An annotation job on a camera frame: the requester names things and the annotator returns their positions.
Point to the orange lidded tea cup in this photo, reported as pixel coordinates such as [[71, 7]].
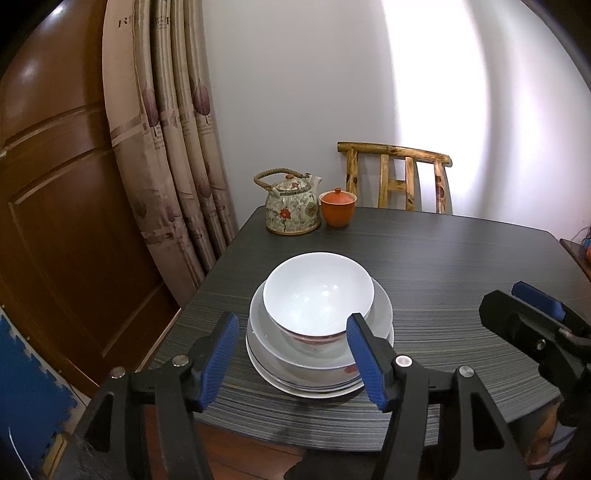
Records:
[[337, 212]]

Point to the brown wooden door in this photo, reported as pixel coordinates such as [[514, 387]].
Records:
[[69, 230]]

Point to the blue foam floor mat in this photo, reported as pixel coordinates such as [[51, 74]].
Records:
[[27, 392]]

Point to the large blue-rimmed floral plate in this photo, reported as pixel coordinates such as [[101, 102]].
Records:
[[323, 376]]

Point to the beige patterned curtain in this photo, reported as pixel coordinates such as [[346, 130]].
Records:
[[171, 138]]

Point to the dark wooden side table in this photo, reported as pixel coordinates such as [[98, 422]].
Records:
[[577, 258]]

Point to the floral ceramic teapot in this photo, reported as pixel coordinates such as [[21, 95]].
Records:
[[291, 212]]

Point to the large pale blue bowl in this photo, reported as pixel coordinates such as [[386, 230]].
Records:
[[295, 357]]

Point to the small white floral plate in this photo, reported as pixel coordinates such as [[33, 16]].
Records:
[[318, 393]]

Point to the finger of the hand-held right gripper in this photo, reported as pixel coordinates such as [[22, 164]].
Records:
[[538, 297], [517, 323]]

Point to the medium blue-rimmed floral plate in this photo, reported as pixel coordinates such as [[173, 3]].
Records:
[[318, 386]]

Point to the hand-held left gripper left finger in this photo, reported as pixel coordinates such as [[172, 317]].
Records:
[[219, 360]]

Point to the wooden chair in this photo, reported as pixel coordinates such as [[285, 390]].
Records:
[[392, 150]]

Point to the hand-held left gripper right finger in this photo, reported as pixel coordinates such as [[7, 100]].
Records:
[[364, 364]]

